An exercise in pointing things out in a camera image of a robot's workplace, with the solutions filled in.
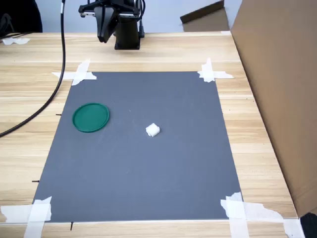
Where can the small white plastic terminal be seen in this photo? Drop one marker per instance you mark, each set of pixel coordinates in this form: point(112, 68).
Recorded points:
point(152, 130)

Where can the round green lid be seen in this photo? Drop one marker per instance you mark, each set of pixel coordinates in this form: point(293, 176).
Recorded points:
point(90, 117)

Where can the white tape corner patch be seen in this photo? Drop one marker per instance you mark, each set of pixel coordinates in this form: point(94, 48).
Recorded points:
point(237, 213)
point(37, 215)
point(208, 73)
point(80, 74)

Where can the crumpled white tape scrap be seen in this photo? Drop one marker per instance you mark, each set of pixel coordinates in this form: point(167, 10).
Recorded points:
point(12, 41)

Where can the folded brown cardboard piece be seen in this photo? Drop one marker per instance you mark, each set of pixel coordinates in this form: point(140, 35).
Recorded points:
point(210, 19)

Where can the dark grey mat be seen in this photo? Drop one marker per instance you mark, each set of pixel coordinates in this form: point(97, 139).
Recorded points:
point(148, 173)

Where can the large brown cardboard partition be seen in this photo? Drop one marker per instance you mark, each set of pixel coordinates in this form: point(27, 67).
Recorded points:
point(284, 86)

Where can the black rounded object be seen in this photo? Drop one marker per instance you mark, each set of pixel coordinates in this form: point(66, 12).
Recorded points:
point(309, 225)

